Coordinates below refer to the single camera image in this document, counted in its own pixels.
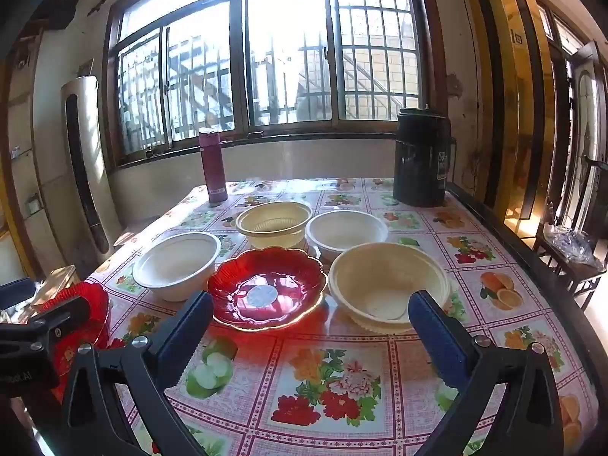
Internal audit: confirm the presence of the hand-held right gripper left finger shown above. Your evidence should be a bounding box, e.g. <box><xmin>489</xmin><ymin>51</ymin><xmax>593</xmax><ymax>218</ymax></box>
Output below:
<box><xmin>62</xmin><ymin>290</ymin><xmax>214</xmax><ymax>456</ymax></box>

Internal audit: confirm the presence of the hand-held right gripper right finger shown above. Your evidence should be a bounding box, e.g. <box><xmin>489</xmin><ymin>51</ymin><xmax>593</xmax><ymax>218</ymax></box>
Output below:
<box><xmin>407</xmin><ymin>290</ymin><xmax>566</xmax><ymax>456</ymax></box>

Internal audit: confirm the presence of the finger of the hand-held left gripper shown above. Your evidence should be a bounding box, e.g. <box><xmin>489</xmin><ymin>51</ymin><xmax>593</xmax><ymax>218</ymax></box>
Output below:
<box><xmin>0</xmin><ymin>278</ymin><xmax>38</xmax><ymax>305</ymax></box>
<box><xmin>19</xmin><ymin>296</ymin><xmax>92</xmax><ymax>343</ymax></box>

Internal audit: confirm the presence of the red scalloped glass plate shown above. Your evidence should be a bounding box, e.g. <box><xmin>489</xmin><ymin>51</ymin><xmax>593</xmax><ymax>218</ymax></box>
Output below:
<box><xmin>31</xmin><ymin>281</ymin><xmax>112</xmax><ymax>402</ymax></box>
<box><xmin>206</xmin><ymin>246</ymin><xmax>329</xmax><ymax>332</ymax></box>

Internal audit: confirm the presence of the white paper bowl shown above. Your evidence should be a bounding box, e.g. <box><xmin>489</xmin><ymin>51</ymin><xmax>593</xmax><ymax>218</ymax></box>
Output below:
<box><xmin>132</xmin><ymin>232</ymin><xmax>222</xmax><ymax>302</ymax></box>
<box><xmin>305</xmin><ymin>210</ymin><xmax>389</xmax><ymax>262</ymax></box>

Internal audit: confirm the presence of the cream ribbed plastic bowl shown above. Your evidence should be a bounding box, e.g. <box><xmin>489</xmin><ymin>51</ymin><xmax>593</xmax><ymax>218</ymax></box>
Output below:
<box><xmin>328</xmin><ymin>242</ymin><xmax>451</xmax><ymax>334</ymax></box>
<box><xmin>235</xmin><ymin>201</ymin><xmax>314</xmax><ymax>252</ymax></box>

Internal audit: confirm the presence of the shiny golden box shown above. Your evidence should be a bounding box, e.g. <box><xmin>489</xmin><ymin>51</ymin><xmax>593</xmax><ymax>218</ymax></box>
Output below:
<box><xmin>28</xmin><ymin>266</ymin><xmax>79</xmax><ymax>314</ymax></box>

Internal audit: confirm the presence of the floral plastic tablecloth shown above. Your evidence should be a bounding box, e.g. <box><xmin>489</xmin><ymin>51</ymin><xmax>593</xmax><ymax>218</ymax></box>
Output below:
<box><xmin>85</xmin><ymin>178</ymin><xmax>602</xmax><ymax>456</ymax></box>

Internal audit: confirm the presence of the white standing air conditioner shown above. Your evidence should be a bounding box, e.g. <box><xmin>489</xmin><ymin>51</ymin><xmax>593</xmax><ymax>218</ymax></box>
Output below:
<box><xmin>60</xmin><ymin>76</ymin><xmax>111</xmax><ymax>253</ymax></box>

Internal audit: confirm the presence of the dark wooden chair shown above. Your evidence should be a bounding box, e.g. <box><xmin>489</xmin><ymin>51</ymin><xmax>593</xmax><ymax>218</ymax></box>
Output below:
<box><xmin>532</xmin><ymin>157</ymin><xmax>608</xmax><ymax>309</ymax></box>

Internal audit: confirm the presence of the clear plastic bag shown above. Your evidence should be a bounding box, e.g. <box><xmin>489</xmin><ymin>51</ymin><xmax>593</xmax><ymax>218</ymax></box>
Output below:
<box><xmin>544</xmin><ymin>228</ymin><xmax>604</xmax><ymax>269</ymax></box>

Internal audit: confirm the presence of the maroon thermos bottle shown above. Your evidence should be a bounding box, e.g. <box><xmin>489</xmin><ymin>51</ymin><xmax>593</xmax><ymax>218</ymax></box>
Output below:
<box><xmin>198</xmin><ymin>127</ymin><xmax>229</xmax><ymax>206</ymax></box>

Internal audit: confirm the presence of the black electric kettle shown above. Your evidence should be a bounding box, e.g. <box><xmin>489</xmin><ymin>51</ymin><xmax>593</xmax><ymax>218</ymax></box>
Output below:
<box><xmin>392</xmin><ymin>108</ymin><xmax>452</xmax><ymax>208</ymax></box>

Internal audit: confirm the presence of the brown glass door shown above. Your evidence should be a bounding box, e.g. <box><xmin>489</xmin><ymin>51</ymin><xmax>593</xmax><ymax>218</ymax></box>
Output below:
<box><xmin>546</xmin><ymin>43</ymin><xmax>608</xmax><ymax>229</ymax></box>

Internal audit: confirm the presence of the brown framed barred window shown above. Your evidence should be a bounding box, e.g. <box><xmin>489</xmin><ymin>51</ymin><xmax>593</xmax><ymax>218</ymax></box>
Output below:
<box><xmin>102</xmin><ymin>0</ymin><xmax>438</xmax><ymax>169</ymax></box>

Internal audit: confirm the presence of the black wall speaker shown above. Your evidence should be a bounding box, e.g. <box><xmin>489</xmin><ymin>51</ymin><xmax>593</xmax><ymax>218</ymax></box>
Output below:
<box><xmin>45</xmin><ymin>0</ymin><xmax>79</xmax><ymax>29</ymax></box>

